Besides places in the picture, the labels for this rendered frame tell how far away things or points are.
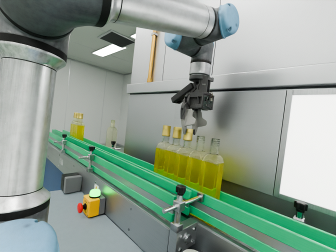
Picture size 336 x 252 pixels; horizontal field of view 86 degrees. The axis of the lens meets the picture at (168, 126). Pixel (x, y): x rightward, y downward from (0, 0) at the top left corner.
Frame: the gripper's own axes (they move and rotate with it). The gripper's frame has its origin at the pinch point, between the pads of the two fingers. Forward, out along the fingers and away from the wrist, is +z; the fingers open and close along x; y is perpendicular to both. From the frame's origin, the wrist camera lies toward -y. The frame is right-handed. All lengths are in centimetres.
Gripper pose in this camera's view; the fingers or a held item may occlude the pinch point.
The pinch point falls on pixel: (188, 131)
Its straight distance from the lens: 68.5
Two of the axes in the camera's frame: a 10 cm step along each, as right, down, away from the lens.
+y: 6.9, 1.0, -7.1
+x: 7.1, 0.6, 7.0
